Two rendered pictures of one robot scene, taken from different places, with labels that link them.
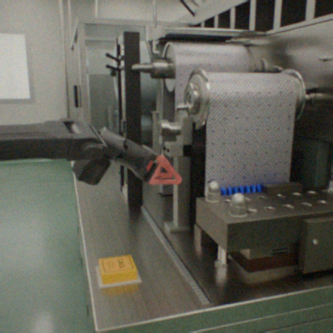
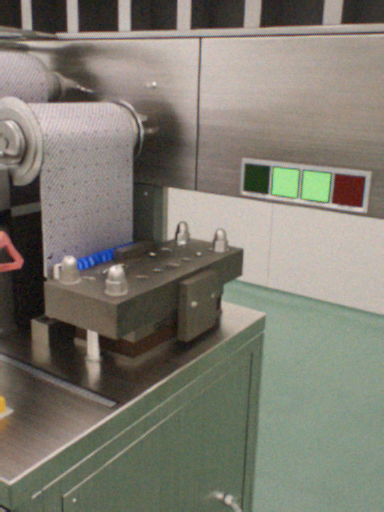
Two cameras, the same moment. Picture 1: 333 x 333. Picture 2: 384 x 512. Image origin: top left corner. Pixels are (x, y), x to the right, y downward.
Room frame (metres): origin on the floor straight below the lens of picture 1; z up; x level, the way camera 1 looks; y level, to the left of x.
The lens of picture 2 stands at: (-0.09, 0.32, 1.35)
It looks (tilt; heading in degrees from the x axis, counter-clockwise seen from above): 16 degrees down; 320
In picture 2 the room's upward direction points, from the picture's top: 2 degrees clockwise
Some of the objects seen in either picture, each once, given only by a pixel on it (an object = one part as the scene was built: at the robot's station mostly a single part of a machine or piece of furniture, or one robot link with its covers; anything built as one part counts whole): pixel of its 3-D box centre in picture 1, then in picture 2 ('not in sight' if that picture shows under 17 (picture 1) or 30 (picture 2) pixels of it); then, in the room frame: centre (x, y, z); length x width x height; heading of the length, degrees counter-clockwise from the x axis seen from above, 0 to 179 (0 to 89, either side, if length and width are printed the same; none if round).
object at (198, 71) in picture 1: (197, 99); (13, 142); (0.87, -0.08, 1.25); 0.15 x 0.01 x 0.15; 16
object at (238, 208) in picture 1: (238, 204); (116, 278); (0.65, -0.14, 1.05); 0.04 x 0.04 x 0.04
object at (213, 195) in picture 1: (213, 190); (69, 268); (0.74, -0.11, 1.05); 0.04 x 0.04 x 0.04
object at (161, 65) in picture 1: (160, 68); not in sight; (1.10, 0.01, 1.33); 0.06 x 0.06 x 0.06; 16
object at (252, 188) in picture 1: (253, 191); (102, 260); (0.82, -0.22, 1.03); 0.21 x 0.04 x 0.03; 106
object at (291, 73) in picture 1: (286, 97); (114, 134); (0.94, -0.32, 1.25); 0.15 x 0.01 x 0.15; 16
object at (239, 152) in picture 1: (250, 155); (91, 214); (0.84, -0.21, 1.11); 0.23 x 0.01 x 0.18; 106
